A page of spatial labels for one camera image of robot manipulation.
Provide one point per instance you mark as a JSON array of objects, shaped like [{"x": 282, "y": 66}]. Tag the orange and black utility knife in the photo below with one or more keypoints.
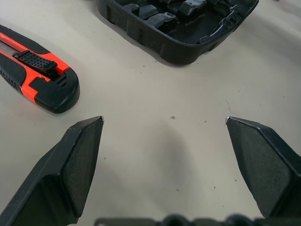
[{"x": 47, "y": 94}]

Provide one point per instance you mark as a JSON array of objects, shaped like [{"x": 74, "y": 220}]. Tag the black tool case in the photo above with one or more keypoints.
[{"x": 178, "y": 53}]

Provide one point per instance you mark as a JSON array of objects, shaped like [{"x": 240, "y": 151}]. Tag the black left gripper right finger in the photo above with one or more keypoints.
[{"x": 270, "y": 169}]

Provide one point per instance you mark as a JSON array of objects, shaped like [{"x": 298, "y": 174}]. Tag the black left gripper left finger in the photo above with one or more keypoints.
[{"x": 58, "y": 179}]

